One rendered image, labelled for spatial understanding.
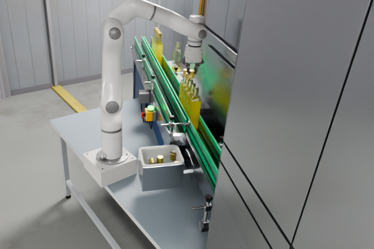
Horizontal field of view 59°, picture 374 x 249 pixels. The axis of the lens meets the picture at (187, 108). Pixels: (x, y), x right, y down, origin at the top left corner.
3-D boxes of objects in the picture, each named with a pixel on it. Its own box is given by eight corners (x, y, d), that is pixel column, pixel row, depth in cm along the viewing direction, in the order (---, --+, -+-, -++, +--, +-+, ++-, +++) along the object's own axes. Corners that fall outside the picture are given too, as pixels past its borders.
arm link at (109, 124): (101, 134, 183) (99, 94, 173) (99, 120, 199) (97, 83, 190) (123, 132, 186) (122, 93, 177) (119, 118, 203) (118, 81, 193)
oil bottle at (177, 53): (180, 74, 272) (182, 43, 260) (173, 75, 270) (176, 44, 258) (177, 71, 277) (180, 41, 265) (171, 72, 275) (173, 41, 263)
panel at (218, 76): (270, 184, 140) (289, 114, 124) (264, 185, 139) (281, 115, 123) (205, 95, 216) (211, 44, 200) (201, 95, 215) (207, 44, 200)
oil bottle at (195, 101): (198, 129, 195) (201, 96, 186) (188, 130, 194) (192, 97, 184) (195, 124, 200) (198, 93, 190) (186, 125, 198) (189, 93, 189)
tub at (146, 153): (183, 175, 176) (185, 162, 172) (142, 179, 170) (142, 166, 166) (176, 156, 190) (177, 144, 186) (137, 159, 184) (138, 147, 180)
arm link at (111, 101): (119, 106, 191) (123, 118, 177) (98, 106, 188) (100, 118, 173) (123, 19, 172) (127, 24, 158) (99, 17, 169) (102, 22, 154)
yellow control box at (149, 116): (156, 121, 225) (156, 111, 222) (145, 121, 223) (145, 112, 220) (154, 116, 231) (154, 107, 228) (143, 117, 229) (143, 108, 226)
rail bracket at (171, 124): (189, 135, 187) (191, 116, 182) (160, 137, 183) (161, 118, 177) (188, 132, 190) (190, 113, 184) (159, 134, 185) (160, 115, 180)
